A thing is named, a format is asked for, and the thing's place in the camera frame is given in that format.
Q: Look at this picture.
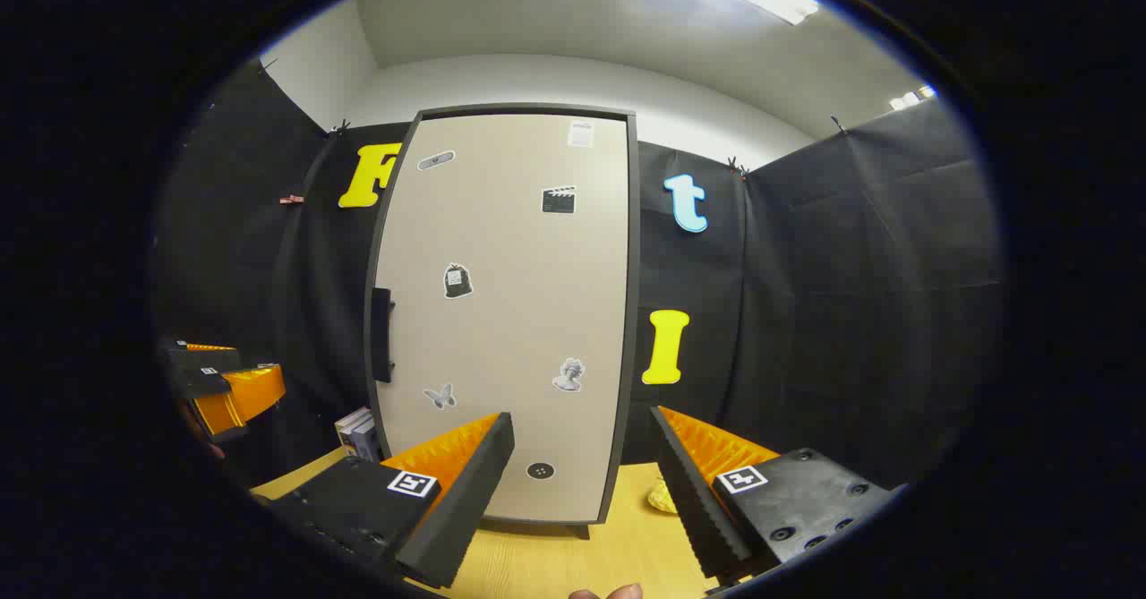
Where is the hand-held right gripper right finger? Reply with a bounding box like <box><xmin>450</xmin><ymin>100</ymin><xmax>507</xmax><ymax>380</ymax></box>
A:
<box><xmin>649</xmin><ymin>405</ymin><xmax>905</xmax><ymax>586</ymax></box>

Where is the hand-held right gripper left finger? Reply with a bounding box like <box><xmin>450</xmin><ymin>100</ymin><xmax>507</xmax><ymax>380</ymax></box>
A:
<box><xmin>260</xmin><ymin>411</ymin><xmax>517</xmax><ymax>591</ymax></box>

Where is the black cabinet door handle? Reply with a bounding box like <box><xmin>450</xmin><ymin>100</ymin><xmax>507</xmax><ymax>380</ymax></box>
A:
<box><xmin>371</xmin><ymin>287</ymin><xmax>396</xmax><ymax>384</ymax></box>

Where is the beige cabinet door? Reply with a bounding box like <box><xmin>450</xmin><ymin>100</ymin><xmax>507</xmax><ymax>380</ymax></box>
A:
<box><xmin>372</xmin><ymin>114</ymin><xmax>631</xmax><ymax>525</ymax></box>

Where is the grey cabinet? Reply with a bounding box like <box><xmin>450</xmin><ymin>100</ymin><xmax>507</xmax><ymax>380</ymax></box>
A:
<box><xmin>363</xmin><ymin>102</ymin><xmax>642</xmax><ymax>539</ymax></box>

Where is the blue grey book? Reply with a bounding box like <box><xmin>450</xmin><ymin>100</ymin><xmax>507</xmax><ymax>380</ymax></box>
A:
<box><xmin>354</xmin><ymin>420</ymin><xmax>386</xmax><ymax>464</ymax></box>

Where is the white book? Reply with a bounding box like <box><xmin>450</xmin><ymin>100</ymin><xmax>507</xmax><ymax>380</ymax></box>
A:
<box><xmin>334</xmin><ymin>406</ymin><xmax>370</xmax><ymax>457</ymax></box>

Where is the black backdrop cloth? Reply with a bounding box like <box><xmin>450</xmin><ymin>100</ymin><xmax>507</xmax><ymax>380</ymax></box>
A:
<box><xmin>152</xmin><ymin>57</ymin><xmax>1004</xmax><ymax>492</ymax></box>

